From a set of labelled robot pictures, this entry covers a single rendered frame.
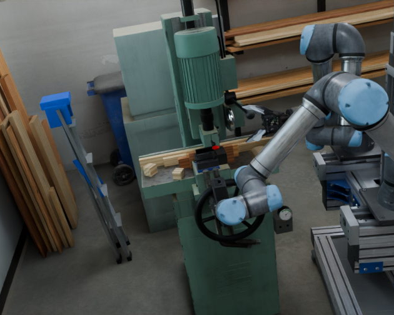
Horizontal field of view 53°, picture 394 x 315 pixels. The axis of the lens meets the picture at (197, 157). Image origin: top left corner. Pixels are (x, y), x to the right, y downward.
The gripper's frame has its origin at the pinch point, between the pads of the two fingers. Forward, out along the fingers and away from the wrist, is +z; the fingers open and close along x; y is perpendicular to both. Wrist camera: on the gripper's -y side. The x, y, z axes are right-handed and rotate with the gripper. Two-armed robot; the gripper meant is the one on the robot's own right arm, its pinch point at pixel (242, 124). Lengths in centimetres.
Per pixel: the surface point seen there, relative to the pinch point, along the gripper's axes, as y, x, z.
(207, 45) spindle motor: -6.0, -32.8, 9.2
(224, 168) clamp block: 8.3, 14.1, 11.3
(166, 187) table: -1.0, 21.7, 35.7
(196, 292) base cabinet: -5, 83, 31
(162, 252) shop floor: -78, 105, 48
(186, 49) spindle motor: -7.0, -32.6, 17.8
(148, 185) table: -1.8, 19.7, 42.9
